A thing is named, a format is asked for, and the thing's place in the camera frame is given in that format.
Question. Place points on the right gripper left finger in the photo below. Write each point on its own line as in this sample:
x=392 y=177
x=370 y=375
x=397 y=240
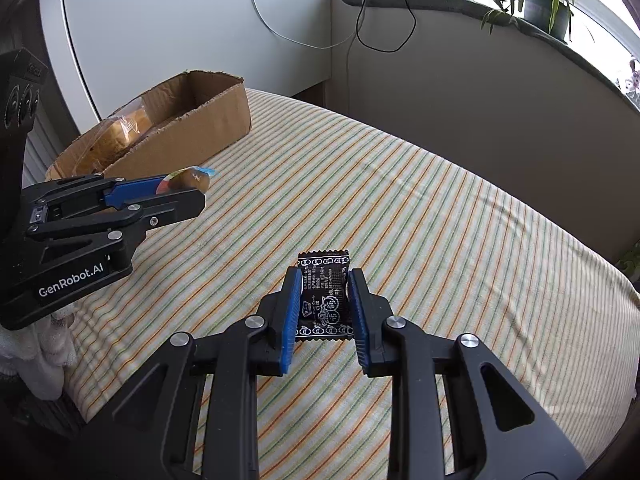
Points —
x=148 y=428

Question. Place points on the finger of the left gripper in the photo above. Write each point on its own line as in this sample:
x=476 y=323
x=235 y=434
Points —
x=160 y=209
x=135 y=189

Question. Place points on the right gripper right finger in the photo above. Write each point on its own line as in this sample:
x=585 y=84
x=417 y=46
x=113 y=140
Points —
x=457 y=411

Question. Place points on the packaged sliced bread loaf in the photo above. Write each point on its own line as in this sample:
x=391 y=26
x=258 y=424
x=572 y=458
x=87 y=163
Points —
x=106 y=142

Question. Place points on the colourful jelly candy bag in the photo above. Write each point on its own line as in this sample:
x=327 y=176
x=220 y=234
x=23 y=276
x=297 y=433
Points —
x=185 y=178

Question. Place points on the black small snack packet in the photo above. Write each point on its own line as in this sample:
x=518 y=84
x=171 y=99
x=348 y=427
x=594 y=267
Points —
x=324 y=312

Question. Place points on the white towel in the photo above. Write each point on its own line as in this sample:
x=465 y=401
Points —
x=40 y=353

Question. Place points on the brown cardboard box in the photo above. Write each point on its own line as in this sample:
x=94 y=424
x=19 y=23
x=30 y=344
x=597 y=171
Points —
x=195 y=115

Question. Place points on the white cabinet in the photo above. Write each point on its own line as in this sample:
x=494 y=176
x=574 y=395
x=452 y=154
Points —
x=105 y=52

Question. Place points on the striped tablecloth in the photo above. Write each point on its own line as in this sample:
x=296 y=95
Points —
x=449 y=250

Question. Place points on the green patterned bag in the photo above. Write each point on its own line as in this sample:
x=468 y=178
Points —
x=629 y=264

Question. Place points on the dark window sill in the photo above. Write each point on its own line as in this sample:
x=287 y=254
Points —
x=475 y=10

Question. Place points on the potted spider plant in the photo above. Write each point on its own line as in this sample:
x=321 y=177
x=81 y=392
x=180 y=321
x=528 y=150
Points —
x=554 y=17

